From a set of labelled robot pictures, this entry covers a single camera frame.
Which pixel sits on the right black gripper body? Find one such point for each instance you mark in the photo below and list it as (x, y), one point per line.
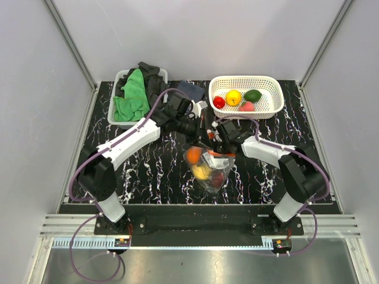
(222, 147)

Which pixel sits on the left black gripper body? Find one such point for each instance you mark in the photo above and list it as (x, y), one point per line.
(189, 128)

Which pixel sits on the clear zip top bag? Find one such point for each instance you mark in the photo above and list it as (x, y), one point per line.
(216, 162)

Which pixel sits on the yellow fake fruit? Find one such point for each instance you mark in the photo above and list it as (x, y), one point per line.
(201, 172)

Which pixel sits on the dark red fake fruit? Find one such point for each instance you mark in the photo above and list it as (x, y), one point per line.
(217, 180)

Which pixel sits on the pink fake peach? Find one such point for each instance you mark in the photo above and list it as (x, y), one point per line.
(247, 106)

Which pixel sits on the dark green fake vegetable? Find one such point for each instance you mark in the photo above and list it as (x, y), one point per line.
(253, 95)

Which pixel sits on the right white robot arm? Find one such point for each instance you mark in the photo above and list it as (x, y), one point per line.
(305, 178)

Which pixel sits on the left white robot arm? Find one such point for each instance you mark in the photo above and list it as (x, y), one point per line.
(96, 172)

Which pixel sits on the orange fake fruit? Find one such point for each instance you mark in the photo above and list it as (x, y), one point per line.
(193, 155)

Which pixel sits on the folded dark blue cloth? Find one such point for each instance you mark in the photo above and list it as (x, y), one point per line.
(195, 93)

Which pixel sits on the black cloth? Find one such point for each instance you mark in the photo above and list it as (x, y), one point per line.
(153, 82)

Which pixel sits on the green cloth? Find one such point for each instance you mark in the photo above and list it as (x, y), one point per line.
(133, 105)

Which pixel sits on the white perforated basket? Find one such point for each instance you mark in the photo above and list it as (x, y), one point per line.
(270, 103)

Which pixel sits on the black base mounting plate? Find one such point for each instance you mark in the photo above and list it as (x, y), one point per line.
(199, 225)

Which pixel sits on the white slotted cable duct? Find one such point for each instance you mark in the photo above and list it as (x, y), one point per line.
(114, 244)

